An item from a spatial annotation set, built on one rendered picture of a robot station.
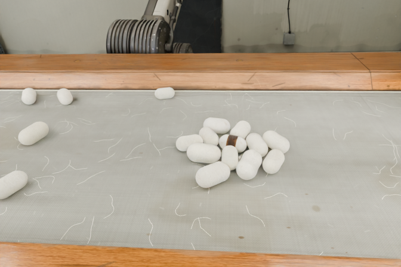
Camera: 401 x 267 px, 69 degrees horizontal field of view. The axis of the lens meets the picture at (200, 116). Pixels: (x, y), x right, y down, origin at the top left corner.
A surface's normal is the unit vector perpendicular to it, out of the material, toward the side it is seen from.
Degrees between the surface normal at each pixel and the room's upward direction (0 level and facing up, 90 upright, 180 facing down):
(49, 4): 92
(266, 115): 0
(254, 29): 90
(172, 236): 0
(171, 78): 45
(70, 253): 0
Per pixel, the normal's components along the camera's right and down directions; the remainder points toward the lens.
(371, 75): -0.07, -0.22
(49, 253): -0.03, -0.85
